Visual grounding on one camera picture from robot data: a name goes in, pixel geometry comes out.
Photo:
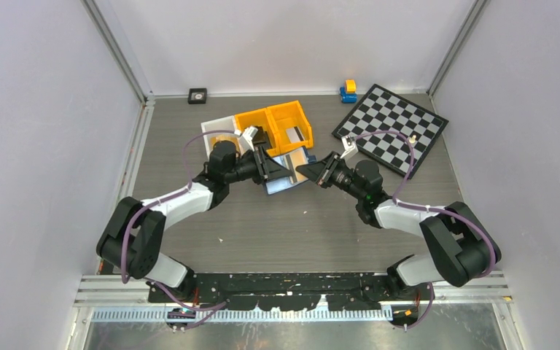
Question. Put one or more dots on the black object in bin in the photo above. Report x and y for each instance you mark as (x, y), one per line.
(261, 138)

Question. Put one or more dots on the card in orange bin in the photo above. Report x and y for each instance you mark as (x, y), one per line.
(296, 136)

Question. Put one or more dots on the orange plastic bin left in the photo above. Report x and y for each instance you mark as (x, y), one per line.
(264, 119)

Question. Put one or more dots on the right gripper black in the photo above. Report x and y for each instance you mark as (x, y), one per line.
(321, 171)

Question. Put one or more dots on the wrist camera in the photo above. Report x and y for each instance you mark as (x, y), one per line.
(246, 138)
(350, 147)

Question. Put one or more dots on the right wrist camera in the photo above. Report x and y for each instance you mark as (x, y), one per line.
(350, 147)

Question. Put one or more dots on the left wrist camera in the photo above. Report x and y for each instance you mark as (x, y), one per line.
(246, 138)

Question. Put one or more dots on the small black square device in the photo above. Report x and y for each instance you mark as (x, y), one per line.
(197, 95)

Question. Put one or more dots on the black white chessboard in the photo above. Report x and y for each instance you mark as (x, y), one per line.
(383, 110)

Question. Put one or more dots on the white plastic bin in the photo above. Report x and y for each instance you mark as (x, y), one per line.
(220, 126)

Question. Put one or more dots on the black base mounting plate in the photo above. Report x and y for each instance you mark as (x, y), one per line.
(352, 291)

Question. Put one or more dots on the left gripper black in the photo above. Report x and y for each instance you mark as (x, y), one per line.
(268, 168)

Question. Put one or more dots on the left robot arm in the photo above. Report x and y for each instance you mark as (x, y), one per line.
(133, 235)

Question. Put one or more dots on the tan items in white bin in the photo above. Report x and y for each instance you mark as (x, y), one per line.
(217, 139)

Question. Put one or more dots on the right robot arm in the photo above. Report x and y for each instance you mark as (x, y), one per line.
(459, 247)

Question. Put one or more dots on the orange plastic bin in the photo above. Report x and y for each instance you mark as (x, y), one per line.
(264, 119)
(287, 115)

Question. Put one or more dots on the orange plastic bin right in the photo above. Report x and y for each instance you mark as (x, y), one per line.
(287, 115)

